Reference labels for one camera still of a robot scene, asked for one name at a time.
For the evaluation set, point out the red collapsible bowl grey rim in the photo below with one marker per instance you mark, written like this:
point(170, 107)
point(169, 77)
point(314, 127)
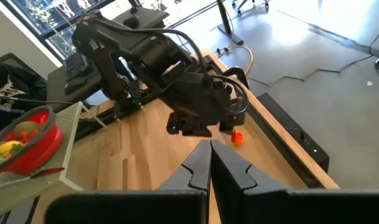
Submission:
point(36, 149)

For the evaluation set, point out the red-orange toy pepper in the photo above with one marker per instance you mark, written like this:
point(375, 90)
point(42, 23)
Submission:
point(237, 137)

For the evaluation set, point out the black table clamp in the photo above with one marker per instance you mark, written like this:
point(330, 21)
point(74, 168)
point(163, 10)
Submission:
point(237, 74)

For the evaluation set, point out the black table leg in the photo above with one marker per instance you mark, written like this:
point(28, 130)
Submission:
point(228, 21)

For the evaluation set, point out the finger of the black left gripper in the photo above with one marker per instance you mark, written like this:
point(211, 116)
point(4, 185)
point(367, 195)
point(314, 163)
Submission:
point(231, 123)
point(184, 126)

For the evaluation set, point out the backlit computer keyboard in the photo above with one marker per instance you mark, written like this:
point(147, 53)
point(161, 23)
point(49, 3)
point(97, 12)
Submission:
point(75, 65)

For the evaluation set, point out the grey desk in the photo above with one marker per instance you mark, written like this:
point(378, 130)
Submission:
point(145, 14)

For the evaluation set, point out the whole brown toy kiwi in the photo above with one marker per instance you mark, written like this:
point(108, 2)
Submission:
point(27, 127)

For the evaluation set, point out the black office chair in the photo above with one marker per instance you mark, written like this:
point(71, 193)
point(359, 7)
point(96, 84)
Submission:
point(251, 3)

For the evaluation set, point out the yellow toy lemon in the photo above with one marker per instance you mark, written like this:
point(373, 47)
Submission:
point(8, 147)

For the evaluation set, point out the large window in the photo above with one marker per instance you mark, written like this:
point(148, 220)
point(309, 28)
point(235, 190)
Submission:
point(52, 18)

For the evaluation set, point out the person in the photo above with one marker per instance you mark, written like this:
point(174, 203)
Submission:
point(12, 87)

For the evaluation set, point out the black computer mouse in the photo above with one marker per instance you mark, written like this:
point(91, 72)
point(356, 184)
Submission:
point(77, 83)

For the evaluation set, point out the black portable speaker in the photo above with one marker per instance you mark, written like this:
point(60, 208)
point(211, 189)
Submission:
point(131, 21)

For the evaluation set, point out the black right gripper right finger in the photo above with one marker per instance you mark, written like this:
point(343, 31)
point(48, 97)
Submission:
point(270, 205)

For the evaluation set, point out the green perforated metal shelf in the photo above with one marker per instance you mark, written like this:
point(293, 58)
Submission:
point(52, 161)

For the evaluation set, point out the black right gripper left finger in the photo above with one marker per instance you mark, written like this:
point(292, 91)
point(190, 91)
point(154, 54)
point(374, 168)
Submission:
point(164, 205)

